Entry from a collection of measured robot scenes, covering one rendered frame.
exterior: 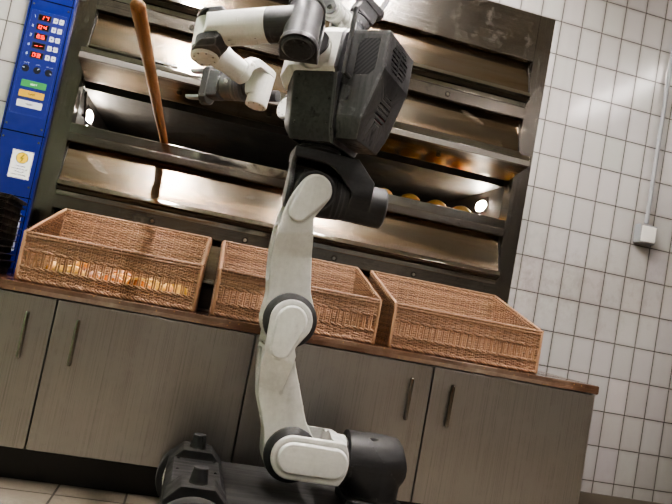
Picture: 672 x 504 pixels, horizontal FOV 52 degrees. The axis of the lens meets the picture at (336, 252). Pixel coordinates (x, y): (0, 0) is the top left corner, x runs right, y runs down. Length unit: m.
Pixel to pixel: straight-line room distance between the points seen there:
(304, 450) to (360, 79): 0.96
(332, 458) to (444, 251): 1.31
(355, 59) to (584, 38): 1.70
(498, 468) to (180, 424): 1.06
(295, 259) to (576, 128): 1.77
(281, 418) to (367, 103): 0.85
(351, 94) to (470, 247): 1.31
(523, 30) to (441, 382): 1.64
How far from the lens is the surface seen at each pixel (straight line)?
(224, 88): 2.12
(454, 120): 3.01
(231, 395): 2.21
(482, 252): 2.98
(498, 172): 3.01
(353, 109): 1.80
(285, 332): 1.77
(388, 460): 1.92
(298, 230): 1.80
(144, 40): 1.62
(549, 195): 3.13
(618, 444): 3.35
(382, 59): 1.82
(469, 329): 2.42
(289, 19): 1.77
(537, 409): 2.50
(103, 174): 2.77
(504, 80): 3.13
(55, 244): 2.27
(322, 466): 1.85
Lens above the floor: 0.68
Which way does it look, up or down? 5 degrees up
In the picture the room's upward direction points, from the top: 11 degrees clockwise
